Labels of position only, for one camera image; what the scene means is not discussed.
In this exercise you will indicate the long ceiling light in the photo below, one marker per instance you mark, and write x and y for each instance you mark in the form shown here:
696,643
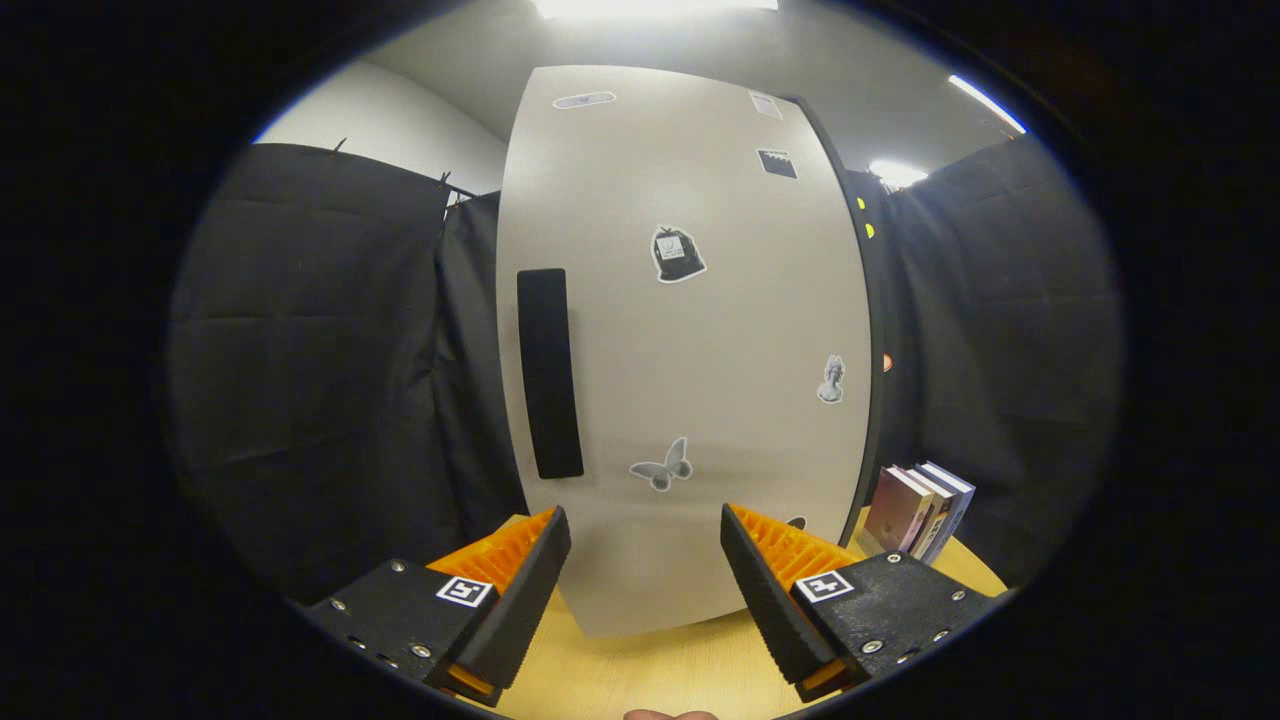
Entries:
988,103

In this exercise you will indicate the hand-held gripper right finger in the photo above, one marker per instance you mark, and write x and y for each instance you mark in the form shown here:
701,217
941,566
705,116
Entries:
770,610

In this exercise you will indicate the beige cabinet door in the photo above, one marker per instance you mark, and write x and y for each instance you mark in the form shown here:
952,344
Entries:
720,350

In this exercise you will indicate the small ceiling light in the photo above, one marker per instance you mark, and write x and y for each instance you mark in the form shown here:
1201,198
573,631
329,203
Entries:
897,174

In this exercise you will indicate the white spine book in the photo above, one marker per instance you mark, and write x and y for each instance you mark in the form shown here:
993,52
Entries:
938,520

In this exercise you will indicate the wide ceiling light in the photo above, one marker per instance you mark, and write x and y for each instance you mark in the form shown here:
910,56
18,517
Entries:
650,7

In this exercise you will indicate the dark grey cabinet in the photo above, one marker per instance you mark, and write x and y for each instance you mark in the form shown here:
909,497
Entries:
880,330

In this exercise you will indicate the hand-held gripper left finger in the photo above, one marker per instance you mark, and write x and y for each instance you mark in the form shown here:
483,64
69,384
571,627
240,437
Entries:
520,610

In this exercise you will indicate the black backdrop cloth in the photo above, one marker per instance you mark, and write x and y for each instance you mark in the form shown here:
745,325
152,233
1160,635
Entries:
320,350

